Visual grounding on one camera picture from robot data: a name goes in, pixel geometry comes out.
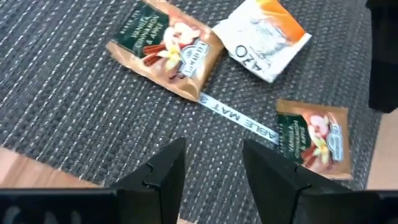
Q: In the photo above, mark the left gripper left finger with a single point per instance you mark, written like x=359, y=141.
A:
x=149, y=199

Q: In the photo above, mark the grey woven table mat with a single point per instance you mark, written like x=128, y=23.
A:
x=77, y=93

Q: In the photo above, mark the tan vanilla tea packet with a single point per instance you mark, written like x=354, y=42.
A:
x=311, y=140
x=140, y=31

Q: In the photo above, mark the black table camera housing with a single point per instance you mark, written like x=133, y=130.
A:
x=384, y=62

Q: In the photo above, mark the white mat label strip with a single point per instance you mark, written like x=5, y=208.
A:
x=236, y=116

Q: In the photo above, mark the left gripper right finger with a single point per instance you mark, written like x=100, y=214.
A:
x=280, y=199

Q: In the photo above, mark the orange white Tazo tea packet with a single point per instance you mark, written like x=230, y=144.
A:
x=264, y=40

